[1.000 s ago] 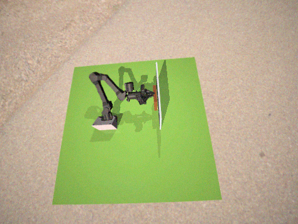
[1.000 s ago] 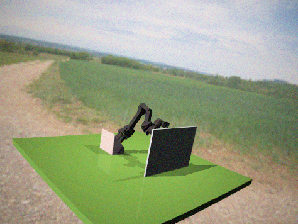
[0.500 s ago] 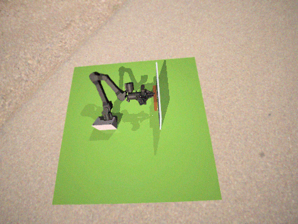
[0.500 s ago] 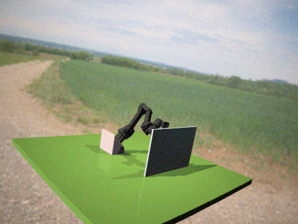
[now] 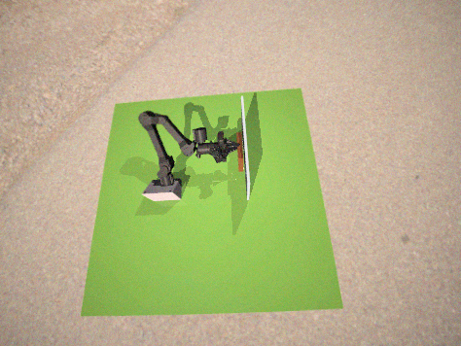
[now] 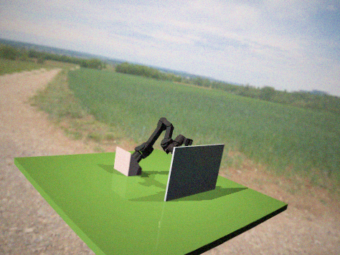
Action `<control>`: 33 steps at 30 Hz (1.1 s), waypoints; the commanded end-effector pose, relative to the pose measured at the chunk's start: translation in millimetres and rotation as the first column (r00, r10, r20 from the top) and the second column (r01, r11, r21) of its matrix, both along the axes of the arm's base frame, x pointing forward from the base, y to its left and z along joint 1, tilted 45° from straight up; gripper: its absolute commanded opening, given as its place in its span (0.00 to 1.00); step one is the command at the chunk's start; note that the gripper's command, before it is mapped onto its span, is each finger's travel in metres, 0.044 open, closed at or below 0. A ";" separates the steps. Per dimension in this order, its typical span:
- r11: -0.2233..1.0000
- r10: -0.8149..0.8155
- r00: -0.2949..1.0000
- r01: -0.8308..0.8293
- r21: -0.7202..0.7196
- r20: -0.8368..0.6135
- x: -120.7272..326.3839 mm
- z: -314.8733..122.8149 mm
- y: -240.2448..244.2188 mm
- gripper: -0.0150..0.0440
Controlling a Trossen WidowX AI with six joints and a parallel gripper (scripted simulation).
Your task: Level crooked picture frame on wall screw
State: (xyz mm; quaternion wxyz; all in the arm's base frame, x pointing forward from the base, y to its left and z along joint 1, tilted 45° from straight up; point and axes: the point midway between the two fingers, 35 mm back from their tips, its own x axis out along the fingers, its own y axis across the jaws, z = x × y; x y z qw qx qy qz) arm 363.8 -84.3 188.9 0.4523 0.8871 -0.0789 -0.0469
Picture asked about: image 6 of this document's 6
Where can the grey wall panel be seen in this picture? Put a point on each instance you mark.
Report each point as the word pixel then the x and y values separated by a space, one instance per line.
pixel 194 169

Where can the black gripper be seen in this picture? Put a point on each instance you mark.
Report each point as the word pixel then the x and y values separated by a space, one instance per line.
pixel 187 141

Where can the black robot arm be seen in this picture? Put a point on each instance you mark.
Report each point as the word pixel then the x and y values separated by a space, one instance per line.
pixel 167 143

